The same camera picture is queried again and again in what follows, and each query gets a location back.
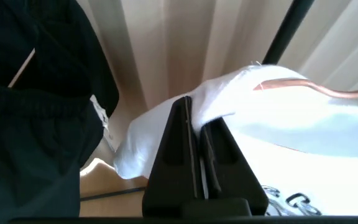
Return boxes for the white garment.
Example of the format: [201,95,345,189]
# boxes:
[112,64,358,217]

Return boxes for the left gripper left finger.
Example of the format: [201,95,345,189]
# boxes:
[142,95,205,218]

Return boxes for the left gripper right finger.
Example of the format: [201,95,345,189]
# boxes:
[199,117,269,217]

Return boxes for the black shorts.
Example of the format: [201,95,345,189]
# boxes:
[0,0,120,219]

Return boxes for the beige curtain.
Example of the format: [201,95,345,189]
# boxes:
[76,0,358,170]

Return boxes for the black clothes rack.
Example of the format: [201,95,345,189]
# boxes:
[80,0,316,202]

